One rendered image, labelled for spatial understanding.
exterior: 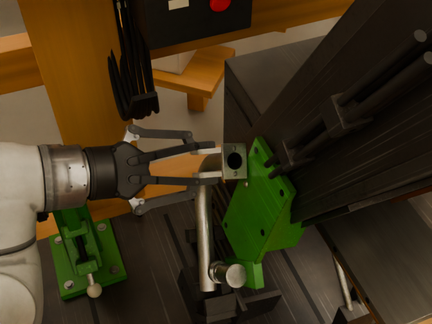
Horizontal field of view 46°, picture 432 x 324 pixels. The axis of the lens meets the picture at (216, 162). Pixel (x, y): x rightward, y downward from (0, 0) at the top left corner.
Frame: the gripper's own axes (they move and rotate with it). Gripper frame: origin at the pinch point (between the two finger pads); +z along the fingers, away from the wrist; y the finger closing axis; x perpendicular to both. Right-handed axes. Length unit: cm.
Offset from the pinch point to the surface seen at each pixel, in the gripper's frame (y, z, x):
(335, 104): 5.9, -3.6, -33.8
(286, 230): -11.3, 8.7, -5.3
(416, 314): -23.4, 20.9, -18.6
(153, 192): -7.8, 3.5, 42.1
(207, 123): 12, 76, 165
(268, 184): -3.5, 4.3, -8.1
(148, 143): 4, 45, 170
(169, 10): 22.5, -6.7, -2.0
